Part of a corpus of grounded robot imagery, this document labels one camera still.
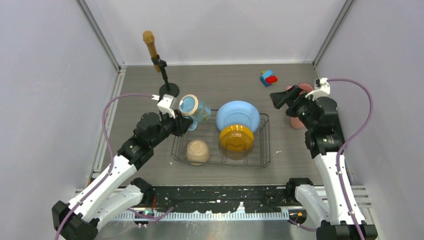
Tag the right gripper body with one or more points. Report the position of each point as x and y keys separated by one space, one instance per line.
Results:
x=302 y=108

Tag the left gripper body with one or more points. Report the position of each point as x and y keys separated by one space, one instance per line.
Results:
x=169 y=125

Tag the blue glazed mug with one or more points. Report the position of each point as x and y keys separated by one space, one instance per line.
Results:
x=191 y=107

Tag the light blue plate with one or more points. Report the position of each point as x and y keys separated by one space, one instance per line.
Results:
x=238 y=112

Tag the plain pink mug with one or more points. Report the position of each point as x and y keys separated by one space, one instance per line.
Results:
x=296 y=123

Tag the pink patterned mug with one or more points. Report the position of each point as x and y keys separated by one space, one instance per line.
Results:
x=305 y=89

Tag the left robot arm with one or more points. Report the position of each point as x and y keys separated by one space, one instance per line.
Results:
x=83 y=216

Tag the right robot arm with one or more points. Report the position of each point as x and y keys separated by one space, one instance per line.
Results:
x=339 y=217

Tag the colourful toy block stack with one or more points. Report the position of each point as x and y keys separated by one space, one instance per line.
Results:
x=268 y=78

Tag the black microphone stand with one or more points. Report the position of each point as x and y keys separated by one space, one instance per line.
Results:
x=168 y=88

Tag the beige floral bowl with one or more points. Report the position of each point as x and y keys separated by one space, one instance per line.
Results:
x=197 y=152

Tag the yellow plate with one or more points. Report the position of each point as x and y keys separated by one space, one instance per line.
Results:
x=236 y=138

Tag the brown microphone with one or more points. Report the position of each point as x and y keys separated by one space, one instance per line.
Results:
x=149 y=40

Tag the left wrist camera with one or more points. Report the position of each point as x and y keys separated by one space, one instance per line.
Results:
x=167 y=104

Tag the black wire dish rack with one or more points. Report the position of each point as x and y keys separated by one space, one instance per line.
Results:
x=259 y=157

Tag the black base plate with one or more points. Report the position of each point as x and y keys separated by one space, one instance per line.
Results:
x=224 y=198

